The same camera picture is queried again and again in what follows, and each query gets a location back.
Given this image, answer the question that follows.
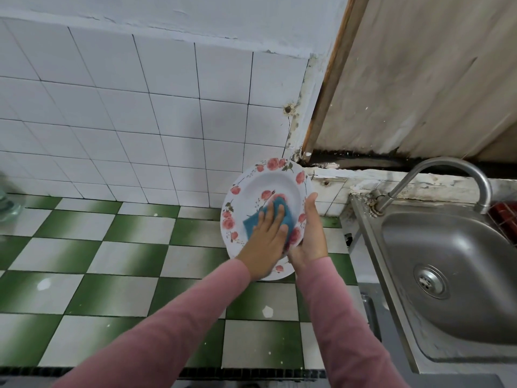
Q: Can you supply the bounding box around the person's right hand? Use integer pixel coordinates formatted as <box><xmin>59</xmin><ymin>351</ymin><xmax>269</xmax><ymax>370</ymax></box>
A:
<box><xmin>288</xmin><ymin>193</ymin><xmax>331</xmax><ymax>273</ymax></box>

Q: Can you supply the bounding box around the person's left hand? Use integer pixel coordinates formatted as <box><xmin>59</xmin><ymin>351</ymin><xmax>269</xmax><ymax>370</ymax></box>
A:
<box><xmin>236</xmin><ymin>193</ymin><xmax>290</xmax><ymax>281</ymax></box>

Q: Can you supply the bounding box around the blue cleaning cloth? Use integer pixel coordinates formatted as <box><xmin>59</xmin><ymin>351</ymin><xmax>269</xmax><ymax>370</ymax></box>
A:
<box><xmin>243</xmin><ymin>195</ymin><xmax>297</xmax><ymax>243</ymax></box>

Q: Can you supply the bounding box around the stack of rose-pattern plates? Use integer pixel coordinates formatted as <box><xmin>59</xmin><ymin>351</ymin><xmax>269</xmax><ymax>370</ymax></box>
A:
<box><xmin>220</xmin><ymin>158</ymin><xmax>310</xmax><ymax>282</ymax></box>

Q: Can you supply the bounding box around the person's left forearm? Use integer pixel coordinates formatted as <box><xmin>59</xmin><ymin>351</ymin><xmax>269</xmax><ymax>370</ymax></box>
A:
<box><xmin>52</xmin><ymin>258</ymin><xmax>253</xmax><ymax>388</ymax></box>

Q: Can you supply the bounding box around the person's right forearm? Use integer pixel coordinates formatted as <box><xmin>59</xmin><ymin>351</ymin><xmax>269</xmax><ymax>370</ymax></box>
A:
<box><xmin>296</xmin><ymin>256</ymin><xmax>409</xmax><ymax>388</ymax></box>

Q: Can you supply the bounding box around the green checkered tile countertop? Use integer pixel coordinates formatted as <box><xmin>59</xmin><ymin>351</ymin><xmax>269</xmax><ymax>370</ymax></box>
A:
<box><xmin>0</xmin><ymin>193</ymin><xmax>368</xmax><ymax>380</ymax></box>

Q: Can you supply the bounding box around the stainless steel sink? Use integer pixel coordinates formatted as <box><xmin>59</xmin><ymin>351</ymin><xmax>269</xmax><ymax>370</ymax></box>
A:
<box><xmin>349</xmin><ymin>193</ymin><xmax>517</xmax><ymax>375</ymax></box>

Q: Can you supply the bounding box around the chrome faucet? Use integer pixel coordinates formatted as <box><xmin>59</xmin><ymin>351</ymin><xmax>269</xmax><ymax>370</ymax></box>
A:
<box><xmin>370</xmin><ymin>156</ymin><xmax>494</xmax><ymax>217</ymax></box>

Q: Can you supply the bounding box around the weathered wooden board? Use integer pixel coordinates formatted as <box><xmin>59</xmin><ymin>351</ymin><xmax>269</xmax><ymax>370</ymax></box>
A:
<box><xmin>303</xmin><ymin>0</ymin><xmax>517</xmax><ymax>162</ymax></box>

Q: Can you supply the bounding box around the clear bottle with green liquid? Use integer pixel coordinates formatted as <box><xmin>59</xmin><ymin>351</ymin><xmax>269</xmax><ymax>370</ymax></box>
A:
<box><xmin>0</xmin><ymin>174</ymin><xmax>25</xmax><ymax>225</ymax></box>

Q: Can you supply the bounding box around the wire dish rack red tray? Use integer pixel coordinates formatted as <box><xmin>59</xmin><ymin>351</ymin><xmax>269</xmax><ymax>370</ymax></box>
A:
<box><xmin>488</xmin><ymin>202</ymin><xmax>517</xmax><ymax>243</ymax></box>

